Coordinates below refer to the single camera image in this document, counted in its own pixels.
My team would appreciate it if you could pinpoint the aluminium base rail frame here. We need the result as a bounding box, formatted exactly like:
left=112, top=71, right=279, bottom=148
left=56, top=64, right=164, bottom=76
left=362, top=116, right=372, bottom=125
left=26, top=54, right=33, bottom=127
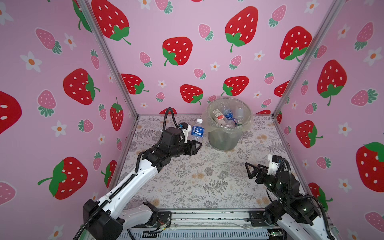
left=83, top=208, right=340, bottom=240

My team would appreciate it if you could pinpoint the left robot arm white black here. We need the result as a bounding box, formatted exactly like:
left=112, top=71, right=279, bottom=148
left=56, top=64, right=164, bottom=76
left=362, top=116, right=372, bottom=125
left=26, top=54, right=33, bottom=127
left=74, top=123, right=204, bottom=240

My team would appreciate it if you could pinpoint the clear bottle blue label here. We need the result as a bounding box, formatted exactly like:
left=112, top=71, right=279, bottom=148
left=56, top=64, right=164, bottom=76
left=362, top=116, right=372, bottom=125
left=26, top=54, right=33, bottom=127
left=191, top=119, right=205, bottom=143
left=221, top=103, right=235, bottom=123

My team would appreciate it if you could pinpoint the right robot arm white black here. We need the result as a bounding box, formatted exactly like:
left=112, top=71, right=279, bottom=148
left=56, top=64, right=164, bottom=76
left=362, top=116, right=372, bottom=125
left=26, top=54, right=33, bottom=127
left=245, top=158, right=336, bottom=240

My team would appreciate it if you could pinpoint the mesh waste bin with liner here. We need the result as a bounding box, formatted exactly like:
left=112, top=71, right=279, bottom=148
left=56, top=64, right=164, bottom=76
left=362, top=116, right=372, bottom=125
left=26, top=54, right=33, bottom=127
left=202, top=97, right=253, bottom=151

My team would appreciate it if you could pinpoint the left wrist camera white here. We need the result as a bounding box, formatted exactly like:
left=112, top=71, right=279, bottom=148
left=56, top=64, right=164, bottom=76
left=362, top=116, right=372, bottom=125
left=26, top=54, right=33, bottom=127
left=179, top=123, right=192, bottom=143

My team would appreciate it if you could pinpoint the clear bottle green cap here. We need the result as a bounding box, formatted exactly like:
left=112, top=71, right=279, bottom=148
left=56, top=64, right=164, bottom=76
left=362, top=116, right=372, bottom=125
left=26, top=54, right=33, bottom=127
left=235, top=106, right=245, bottom=126

